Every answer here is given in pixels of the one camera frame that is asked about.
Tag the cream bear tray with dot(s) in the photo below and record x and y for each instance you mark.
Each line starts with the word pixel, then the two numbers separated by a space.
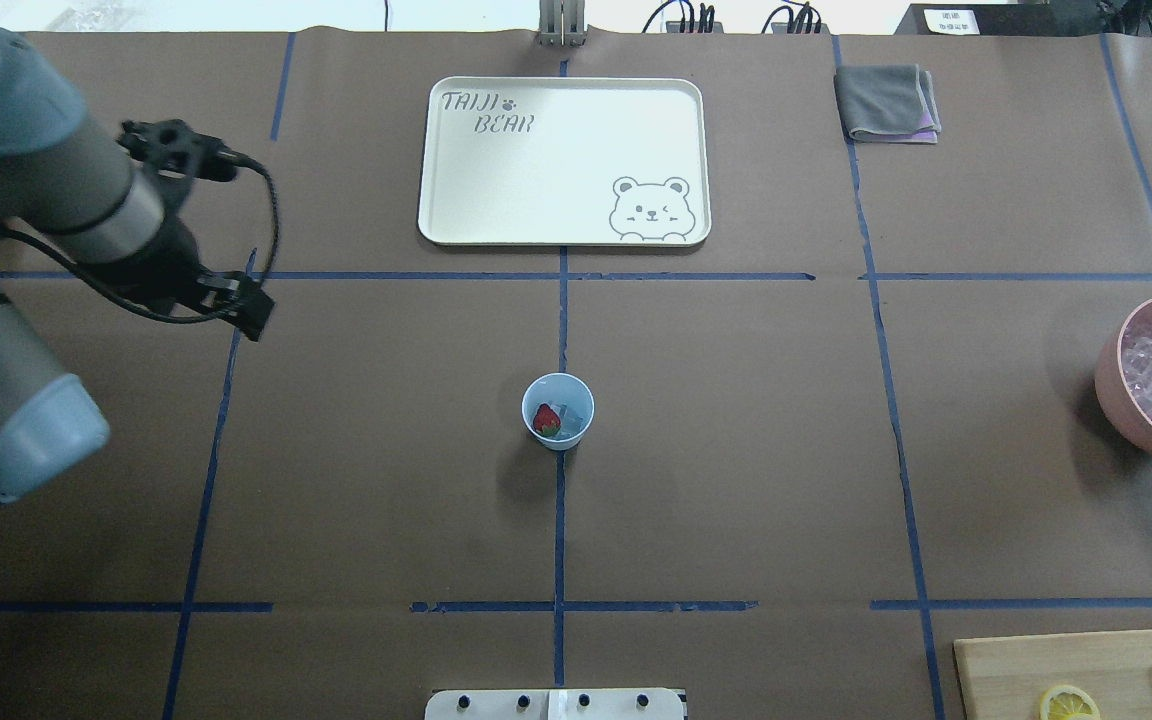
pixel 565 161

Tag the wooden cutting board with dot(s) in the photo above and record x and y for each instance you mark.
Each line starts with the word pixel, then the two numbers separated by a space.
pixel 1006 677

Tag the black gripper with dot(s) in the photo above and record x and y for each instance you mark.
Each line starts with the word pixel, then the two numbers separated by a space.
pixel 174 257

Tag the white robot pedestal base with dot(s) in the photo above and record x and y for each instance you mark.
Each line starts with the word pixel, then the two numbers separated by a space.
pixel 559 703

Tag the lemon slices row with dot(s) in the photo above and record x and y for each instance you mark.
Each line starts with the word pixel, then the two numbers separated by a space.
pixel 1067 702

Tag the aluminium frame post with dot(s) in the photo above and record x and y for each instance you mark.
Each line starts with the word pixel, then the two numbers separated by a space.
pixel 562 23

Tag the ice cubes in cup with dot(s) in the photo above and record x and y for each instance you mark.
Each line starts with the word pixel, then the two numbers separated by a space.
pixel 571 421

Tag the red strawberry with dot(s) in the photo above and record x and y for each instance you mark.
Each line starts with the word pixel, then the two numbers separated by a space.
pixel 545 421

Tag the grey folded cloth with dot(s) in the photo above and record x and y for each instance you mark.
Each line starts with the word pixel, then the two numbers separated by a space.
pixel 890 103

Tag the light blue plastic cup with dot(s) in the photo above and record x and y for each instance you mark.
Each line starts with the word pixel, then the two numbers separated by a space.
pixel 557 389

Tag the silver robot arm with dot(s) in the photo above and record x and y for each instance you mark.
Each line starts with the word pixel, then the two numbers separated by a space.
pixel 105 209

